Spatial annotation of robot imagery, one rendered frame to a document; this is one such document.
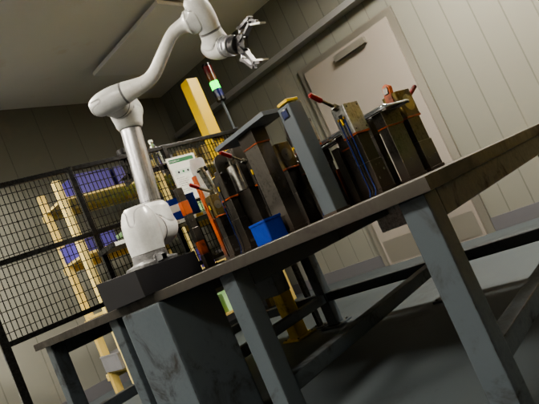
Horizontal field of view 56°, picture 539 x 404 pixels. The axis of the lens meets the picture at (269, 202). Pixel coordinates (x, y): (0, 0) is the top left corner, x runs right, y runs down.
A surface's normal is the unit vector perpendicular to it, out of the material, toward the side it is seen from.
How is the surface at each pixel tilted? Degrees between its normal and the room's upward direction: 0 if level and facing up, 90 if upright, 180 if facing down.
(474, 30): 90
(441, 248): 90
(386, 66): 90
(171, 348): 90
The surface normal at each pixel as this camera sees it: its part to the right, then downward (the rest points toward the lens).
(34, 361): 0.67, -0.34
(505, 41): -0.62, 0.21
